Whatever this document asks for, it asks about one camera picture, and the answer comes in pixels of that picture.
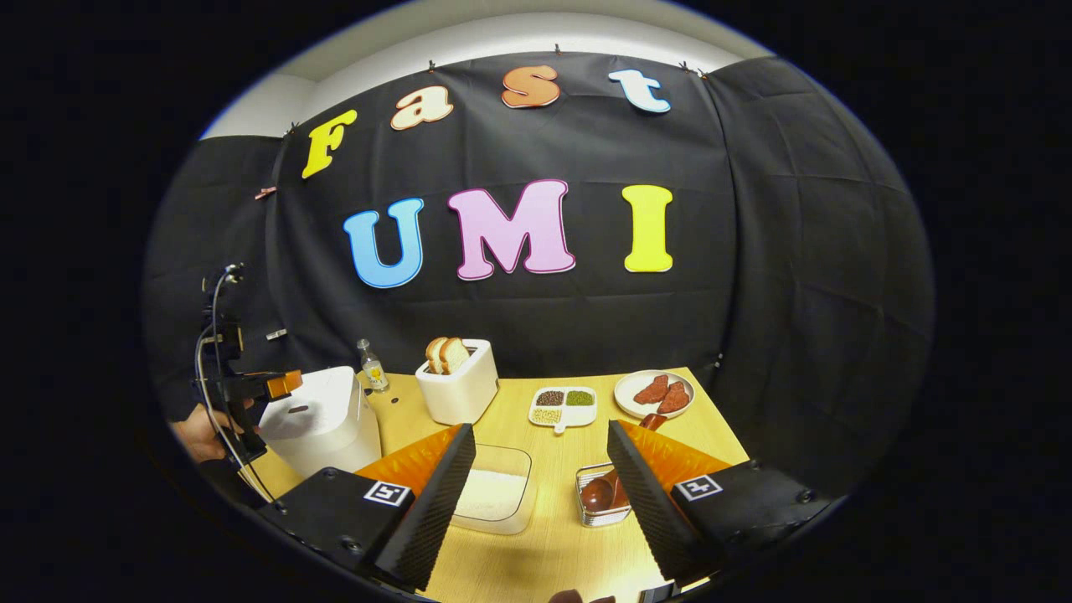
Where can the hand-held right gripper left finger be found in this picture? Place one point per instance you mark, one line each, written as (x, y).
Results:
(435, 511)

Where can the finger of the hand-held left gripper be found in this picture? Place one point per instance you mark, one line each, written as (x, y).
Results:
(276, 385)

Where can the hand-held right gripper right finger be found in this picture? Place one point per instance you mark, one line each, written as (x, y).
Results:
(649, 502)

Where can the wooden spoon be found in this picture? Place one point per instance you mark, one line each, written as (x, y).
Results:
(599, 494)

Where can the white rice cooker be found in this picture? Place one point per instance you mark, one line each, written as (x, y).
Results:
(322, 423)

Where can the white rice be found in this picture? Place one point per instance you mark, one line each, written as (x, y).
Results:
(494, 496)

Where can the clear plastic rice container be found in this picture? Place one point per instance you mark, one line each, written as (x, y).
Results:
(519, 494)

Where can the small glass bottle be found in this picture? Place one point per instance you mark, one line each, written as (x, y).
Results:
(373, 373)

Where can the red meat slice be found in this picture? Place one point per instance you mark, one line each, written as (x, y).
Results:
(651, 390)
(674, 399)

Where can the white round plate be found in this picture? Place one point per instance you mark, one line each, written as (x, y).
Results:
(628, 394)

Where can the white toaster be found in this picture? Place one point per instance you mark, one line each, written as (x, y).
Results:
(456, 394)

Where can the white divided bean tray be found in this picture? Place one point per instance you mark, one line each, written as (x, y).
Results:
(563, 406)

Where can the toast bread slice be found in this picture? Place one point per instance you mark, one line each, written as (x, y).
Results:
(435, 356)
(456, 355)

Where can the black backdrop cloth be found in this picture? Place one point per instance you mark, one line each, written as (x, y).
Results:
(754, 251)

